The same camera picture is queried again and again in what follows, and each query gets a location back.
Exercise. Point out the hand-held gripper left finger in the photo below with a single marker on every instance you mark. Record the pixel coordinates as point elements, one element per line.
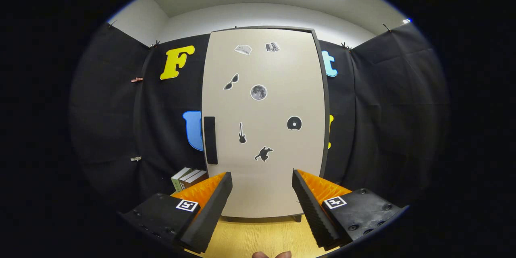
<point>213,211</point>

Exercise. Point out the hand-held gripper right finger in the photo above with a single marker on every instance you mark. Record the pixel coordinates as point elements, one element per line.
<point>312,211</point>

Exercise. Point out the beige cabinet door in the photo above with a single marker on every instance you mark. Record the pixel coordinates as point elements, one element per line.
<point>278,68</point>

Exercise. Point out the green book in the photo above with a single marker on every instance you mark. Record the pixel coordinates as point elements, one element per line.
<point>177,179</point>

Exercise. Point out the grey cabinet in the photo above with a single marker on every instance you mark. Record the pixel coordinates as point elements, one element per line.
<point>326,129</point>

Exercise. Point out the silver clip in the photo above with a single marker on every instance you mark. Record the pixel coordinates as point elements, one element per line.
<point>136,159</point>

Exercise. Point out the black backdrop cloth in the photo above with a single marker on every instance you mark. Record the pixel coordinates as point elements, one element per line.
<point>383,109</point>

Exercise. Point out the copper clip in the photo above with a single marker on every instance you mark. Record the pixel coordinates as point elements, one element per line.
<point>137,80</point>

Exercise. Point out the black clip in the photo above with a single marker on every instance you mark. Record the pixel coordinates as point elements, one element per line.
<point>155,44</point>
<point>346,46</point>
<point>387,28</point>

